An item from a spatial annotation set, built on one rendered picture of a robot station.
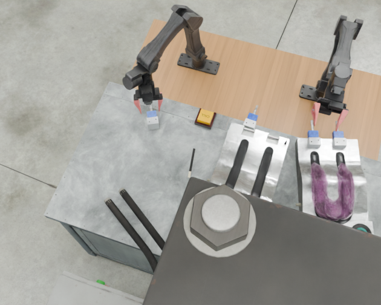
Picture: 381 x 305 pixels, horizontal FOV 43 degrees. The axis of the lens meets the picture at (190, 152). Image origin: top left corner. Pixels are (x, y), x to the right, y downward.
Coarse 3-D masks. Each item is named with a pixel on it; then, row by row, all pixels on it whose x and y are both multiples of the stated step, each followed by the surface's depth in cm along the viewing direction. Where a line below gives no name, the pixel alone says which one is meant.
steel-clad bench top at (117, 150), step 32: (128, 96) 226; (96, 128) 219; (128, 128) 219; (160, 128) 219; (192, 128) 218; (224, 128) 218; (256, 128) 218; (96, 160) 212; (128, 160) 212; (160, 160) 212; (288, 160) 211; (64, 192) 206; (96, 192) 206; (128, 192) 206; (160, 192) 206; (288, 192) 205; (96, 224) 200; (160, 224) 200
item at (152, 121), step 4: (148, 112) 218; (152, 112) 218; (148, 116) 217; (152, 116) 217; (156, 116) 217; (148, 120) 214; (152, 120) 214; (156, 120) 214; (148, 124) 214; (152, 124) 214; (156, 124) 214; (148, 128) 217; (152, 128) 217; (156, 128) 218
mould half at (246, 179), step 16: (240, 128) 208; (224, 144) 205; (256, 144) 205; (272, 144) 205; (224, 160) 203; (256, 160) 202; (272, 160) 202; (224, 176) 197; (240, 176) 198; (272, 176) 199; (272, 192) 193
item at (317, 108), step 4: (316, 104) 173; (320, 104) 173; (312, 108) 177; (316, 108) 173; (320, 108) 178; (324, 108) 177; (312, 112) 178; (316, 112) 173; (320, 112) 179; (324, 112) 178; (328, 112) 177; (316, 116) 173
